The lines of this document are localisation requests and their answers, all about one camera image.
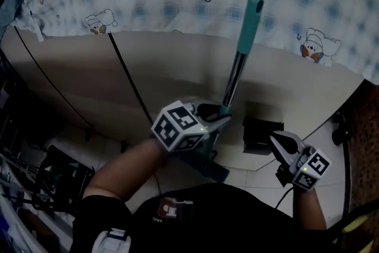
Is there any blue-grey cloth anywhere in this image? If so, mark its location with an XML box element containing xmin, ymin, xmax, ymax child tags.
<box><xmin>0</xmin><ymin>0</ymin><xmax>33</xmax><ymax>39</ymax></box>

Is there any teal and chrome mop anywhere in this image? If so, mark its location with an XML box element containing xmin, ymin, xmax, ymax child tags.
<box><xmin>189</xmin><ymin>0</ymin><xmax>265</xmax><ymax>184</ymax></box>

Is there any person's black shirt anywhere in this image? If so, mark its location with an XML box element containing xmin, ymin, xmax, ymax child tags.
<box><xmin>69</xmin><ymin>182</ymin><xmax>338</xmax><ymax>253</ymax></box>

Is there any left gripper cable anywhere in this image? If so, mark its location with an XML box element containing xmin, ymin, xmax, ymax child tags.
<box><xmin>152</xmin><ymin>171</ymin><xmax>163</xmax><ymax>196</ymax></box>

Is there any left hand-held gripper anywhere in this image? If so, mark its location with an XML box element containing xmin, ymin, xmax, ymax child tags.
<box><xmin>150</xmin><ymin>99</ymin><xmax>233</xmax><ymax>154</ymax></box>

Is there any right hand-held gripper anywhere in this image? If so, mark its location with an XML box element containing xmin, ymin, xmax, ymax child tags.
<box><xmin>268</xmin><ymin>130</ymin><xmax>332</xmax><ymax>193</ymax></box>

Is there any person's left forearm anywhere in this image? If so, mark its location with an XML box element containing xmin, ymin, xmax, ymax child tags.
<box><xmin>84</xmin><ymin>137</ymin><xmax>169</xmax><ymax>202</ymax></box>

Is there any white waist pouch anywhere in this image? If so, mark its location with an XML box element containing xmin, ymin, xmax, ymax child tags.
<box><xmin>93</xmin><ymin>228</ymin><xmax>133</xmax><ymax>253</ymax></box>

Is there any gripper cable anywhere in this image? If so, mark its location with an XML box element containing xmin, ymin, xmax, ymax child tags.
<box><xmin>152</xmin><ymin>171</ymin><xmax>163</xmax><ymax>196</ymax></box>
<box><xmin>275</xmin><ymin>186</ymin><xmax>296</xmax><ymax>210</ymax></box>

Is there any black stand base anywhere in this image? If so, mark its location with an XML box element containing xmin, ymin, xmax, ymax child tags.
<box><xmin>330</xmin><ymin>113</ymin><xmax>354</xmax><ymax>146</ymax></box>

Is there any beige cabinet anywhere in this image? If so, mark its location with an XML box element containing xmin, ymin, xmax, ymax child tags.
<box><xmin>0</xmin><ymin>25</ymin><xmax>365</xmax><ymax>171</ymax></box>

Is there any yellow padded black frame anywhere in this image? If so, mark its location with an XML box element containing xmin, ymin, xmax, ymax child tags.
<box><xmin>334</xmin><ymin>207</ymin><xmax>379</xmax><ymax>253</ymax></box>

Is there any cluttered metal shelf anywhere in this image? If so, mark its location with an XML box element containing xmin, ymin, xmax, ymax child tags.
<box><xmin>0</xmin><ymin>139</ymin><xmax>45</xmax><ymax>253</ymax></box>

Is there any person's right forearm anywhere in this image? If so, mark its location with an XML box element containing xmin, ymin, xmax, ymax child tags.
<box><xmin>291</xmin><ymin>186</ymin><xmax>328</xmax><ymax>230</ymax></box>

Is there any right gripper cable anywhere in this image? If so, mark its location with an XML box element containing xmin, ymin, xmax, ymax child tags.
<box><xmin>275</xmin><ymin>186</ymin><xmax>296</xmax><ymax>210</ymax></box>

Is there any black wire cart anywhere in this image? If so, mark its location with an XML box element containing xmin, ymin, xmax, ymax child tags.
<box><xmin>31</xmin><ymin>143</ymin><xmax>95</xmax><ymax>214</ymax></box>

